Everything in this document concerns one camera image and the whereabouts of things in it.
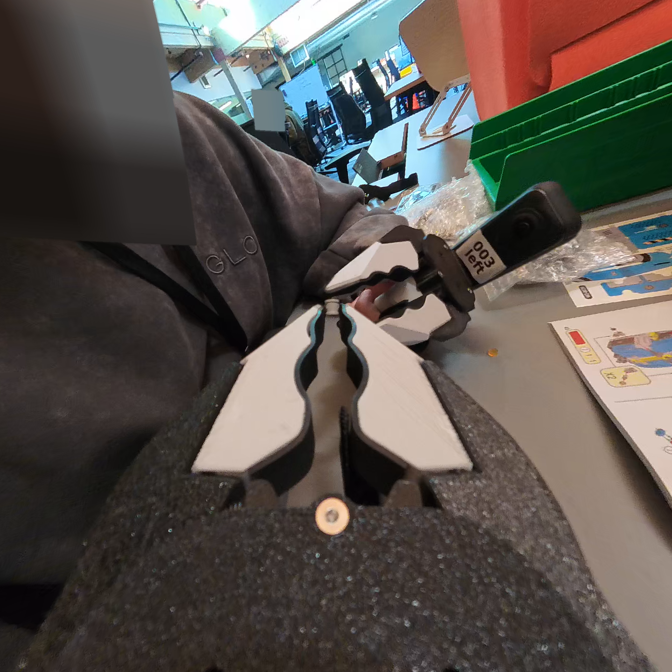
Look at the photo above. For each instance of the black office chair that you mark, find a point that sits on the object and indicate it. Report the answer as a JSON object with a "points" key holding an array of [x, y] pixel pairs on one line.
{"points": [[372, 94], [350, 113], [317, 131]]}

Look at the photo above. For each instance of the orange storage bin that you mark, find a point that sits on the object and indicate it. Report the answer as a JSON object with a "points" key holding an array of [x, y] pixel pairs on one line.
{"points": [[525, 42]]}

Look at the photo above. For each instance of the green storage bin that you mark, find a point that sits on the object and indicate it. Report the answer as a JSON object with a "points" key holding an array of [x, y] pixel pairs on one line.
{"points": [[577, 147]]}

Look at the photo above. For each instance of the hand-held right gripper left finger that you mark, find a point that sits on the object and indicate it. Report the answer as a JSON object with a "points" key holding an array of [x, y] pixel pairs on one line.
{"points": [[252, 414]]}

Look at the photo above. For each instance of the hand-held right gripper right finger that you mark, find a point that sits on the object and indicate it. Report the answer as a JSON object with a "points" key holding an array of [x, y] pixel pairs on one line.
{"points": [[409, 414]]}

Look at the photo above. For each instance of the whiteboard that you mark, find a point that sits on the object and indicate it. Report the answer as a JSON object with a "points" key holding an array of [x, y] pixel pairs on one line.
{"points": [[302, 86]]}

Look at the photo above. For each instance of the grey desk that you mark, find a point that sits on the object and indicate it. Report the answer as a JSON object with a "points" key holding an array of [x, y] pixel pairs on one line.
{"points": [[525, 420]]}

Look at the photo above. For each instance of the blue sticker sheet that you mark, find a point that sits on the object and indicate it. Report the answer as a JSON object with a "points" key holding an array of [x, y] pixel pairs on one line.
{"points": [[630, 273]]}

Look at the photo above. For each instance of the clear bubble wrap bag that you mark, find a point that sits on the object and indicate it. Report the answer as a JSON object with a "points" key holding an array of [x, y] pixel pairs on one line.
{"points": [[446, 204]]}

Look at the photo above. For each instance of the person's left hand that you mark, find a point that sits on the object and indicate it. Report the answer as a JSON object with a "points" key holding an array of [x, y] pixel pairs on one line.
{"points": [[370, 302]]}

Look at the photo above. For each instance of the black curved stand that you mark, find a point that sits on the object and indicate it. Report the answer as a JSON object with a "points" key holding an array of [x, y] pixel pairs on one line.
{"points": [[388, 186]]}

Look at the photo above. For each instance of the white instruction booklet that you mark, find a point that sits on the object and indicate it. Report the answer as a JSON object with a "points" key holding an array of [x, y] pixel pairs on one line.
{"points": [[619, 399]]}

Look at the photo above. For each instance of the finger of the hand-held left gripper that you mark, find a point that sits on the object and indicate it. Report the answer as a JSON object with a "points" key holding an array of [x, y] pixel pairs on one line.
{"points": [[420, 323], [375, 262]]}

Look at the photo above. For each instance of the wooden laptop stand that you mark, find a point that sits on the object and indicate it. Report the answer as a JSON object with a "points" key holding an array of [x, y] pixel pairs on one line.
{"points": [[456, 126]]}

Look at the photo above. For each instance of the small grey pin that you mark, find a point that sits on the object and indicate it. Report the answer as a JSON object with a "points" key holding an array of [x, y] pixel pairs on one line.
{"points": [[332, 304]]}

